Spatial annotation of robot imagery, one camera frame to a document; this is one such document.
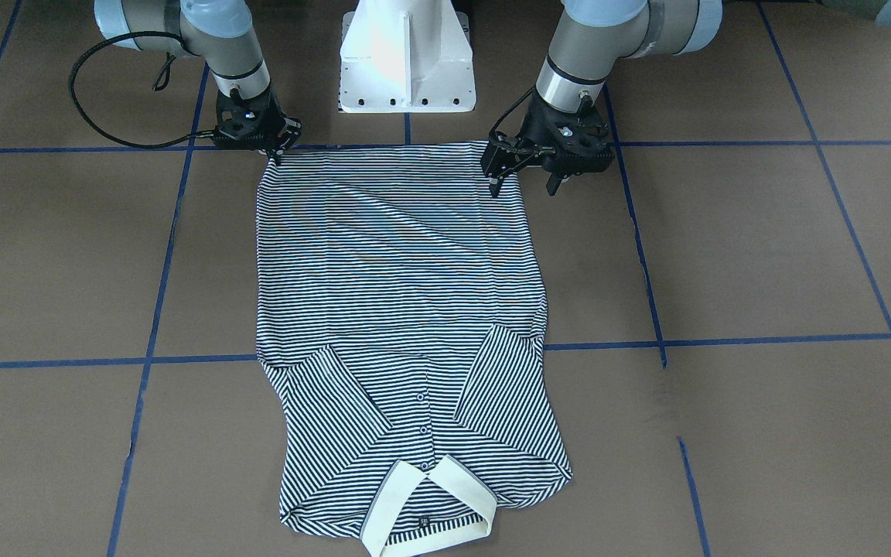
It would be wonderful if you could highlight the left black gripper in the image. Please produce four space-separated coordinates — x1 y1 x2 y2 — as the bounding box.
480 91 614 198

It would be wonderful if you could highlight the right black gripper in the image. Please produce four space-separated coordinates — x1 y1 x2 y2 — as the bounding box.
211 84 301 166

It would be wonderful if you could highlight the navy white striped polo shirt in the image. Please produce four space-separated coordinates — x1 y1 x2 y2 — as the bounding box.
257 142 573 556

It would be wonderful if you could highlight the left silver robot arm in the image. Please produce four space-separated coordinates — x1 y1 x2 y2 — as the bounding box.
480 1 725 196

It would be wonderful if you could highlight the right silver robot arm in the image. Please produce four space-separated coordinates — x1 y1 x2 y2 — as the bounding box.
68 1 302 163

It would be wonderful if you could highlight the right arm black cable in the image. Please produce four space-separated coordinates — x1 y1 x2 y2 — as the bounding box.
68 31 218 149

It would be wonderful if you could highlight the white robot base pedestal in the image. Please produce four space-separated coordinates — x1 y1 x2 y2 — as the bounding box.
337 1 477 114

